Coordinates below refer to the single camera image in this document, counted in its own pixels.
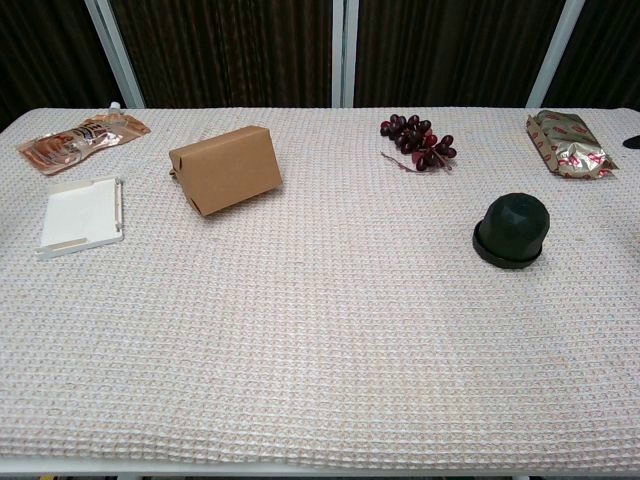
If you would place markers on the white partition frame post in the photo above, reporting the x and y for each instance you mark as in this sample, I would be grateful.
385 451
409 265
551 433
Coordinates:
117 55
555 55
344 50

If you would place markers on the dark red grape bunch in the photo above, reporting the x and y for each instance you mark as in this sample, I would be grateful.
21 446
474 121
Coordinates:
417 140

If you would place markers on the gold foil snack packet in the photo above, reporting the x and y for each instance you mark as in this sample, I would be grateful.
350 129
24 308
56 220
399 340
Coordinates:
570 142

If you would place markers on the beige waffle weave tablecloth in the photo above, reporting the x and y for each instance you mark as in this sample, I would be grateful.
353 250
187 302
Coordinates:
310 340

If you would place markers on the brown cardboard gable box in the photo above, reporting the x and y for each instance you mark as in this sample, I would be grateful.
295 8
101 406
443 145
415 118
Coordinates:
230 170

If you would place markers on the black round object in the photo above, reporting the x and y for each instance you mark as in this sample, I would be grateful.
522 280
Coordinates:
512 227

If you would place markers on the orange spout pouch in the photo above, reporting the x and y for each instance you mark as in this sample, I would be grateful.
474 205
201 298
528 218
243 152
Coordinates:
75 142

